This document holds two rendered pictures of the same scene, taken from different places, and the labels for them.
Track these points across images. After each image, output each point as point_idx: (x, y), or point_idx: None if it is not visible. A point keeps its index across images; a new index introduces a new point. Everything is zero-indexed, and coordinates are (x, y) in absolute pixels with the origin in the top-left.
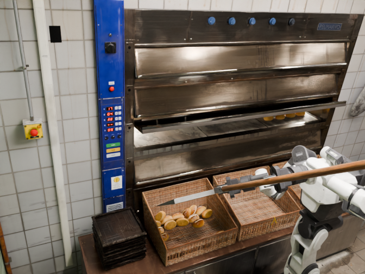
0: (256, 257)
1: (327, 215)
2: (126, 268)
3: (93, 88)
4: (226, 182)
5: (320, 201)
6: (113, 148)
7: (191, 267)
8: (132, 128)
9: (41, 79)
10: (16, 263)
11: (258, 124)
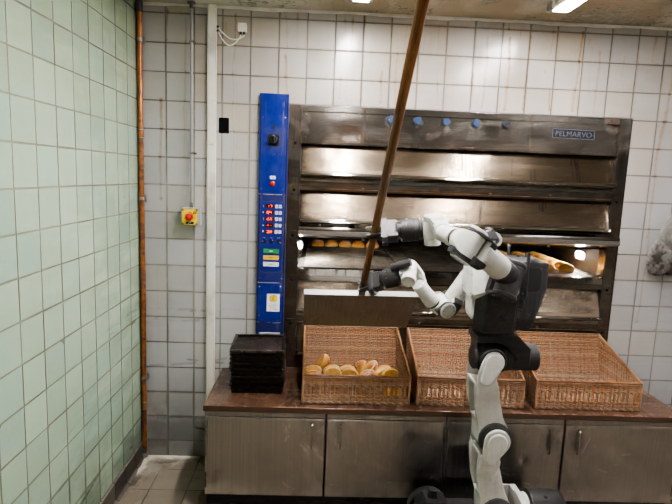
0: (446, 441)
1: (486, 317)
2: (255, 395)
3: (255, 182)
4: None
5: (471, 292)
6: (271, 255)
7: (335, 413)
8: (295, 235)
9: (206, 168)
10: (153, 385)
11: None
